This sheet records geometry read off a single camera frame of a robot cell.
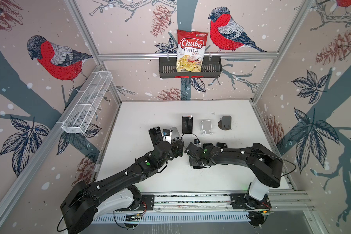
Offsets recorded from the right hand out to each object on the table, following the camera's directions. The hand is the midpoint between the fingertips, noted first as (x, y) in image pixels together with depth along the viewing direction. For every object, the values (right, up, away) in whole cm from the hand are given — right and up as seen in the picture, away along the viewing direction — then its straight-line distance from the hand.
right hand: (193, 163), depth 88 cm
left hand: (-10, +15, -11) cm, 21 cm away
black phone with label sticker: (+20, +10, +7) cm, 23 cm away
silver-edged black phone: (+2, -1, -4) cm, 5 cm away
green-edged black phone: (+8, +10, +7) cm, 15 cm away
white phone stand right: (+9, +21, +8) cm, 25 cm away
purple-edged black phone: (-3, +22, +22) cm, 32 cm away
